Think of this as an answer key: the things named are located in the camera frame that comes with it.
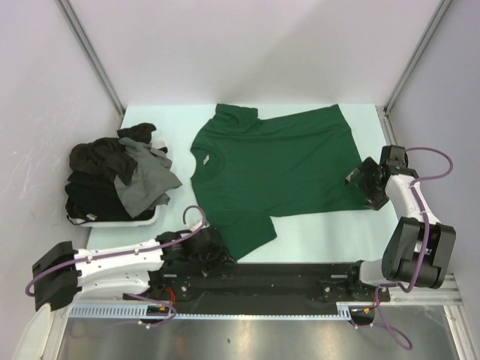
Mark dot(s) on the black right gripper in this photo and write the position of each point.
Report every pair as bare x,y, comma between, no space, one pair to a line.
369,167

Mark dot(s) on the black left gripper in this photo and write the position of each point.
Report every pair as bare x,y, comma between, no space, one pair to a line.
221,256

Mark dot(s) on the green t shirt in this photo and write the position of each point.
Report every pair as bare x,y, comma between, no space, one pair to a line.
251,170

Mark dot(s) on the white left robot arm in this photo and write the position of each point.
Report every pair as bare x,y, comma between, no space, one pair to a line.
65,273

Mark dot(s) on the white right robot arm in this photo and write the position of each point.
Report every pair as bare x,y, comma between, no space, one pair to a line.
420,248

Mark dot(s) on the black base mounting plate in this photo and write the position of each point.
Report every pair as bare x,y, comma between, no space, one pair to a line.
270,302

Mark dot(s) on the white plastic bin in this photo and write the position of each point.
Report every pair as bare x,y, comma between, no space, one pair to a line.
123,224

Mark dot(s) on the grey t shirt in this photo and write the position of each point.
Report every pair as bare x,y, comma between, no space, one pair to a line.
151,180

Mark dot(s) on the black t shirt pile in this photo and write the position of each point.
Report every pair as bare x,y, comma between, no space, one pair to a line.
109,180

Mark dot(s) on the white slotted cable duct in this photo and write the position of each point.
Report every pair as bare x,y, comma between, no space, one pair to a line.
145,311

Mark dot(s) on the aluminium front rail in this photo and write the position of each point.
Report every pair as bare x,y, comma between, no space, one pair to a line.
423,292

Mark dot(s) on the right aluminium frame post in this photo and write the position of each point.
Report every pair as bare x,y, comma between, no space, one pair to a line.
420,49

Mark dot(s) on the aluminium frame post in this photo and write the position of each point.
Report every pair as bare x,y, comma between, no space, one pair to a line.
420,49
72,19

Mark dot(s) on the left aluminium frame post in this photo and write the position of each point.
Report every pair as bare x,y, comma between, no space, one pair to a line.
72,19

